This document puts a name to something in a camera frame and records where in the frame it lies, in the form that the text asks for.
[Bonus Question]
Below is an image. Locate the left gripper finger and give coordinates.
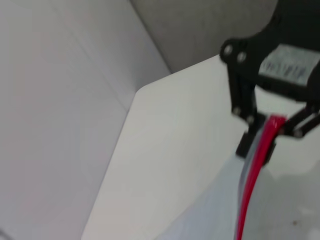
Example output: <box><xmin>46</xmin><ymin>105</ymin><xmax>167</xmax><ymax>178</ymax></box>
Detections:
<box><xmin>264</xmin><ymin>103</ymin><xmax>320</xmax><ymax>165</ymax></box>
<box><xmin>219</xmin><ymin>37</ymin><xmax>267</xmax><ymax>158</ymax></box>

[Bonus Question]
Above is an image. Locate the clear document bag red zipper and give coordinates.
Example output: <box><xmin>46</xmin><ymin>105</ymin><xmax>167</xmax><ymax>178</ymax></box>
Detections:
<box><xmin>157</xmin><ymin>113</ymin><xmax>320</xmax><ymax>240</ymax></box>

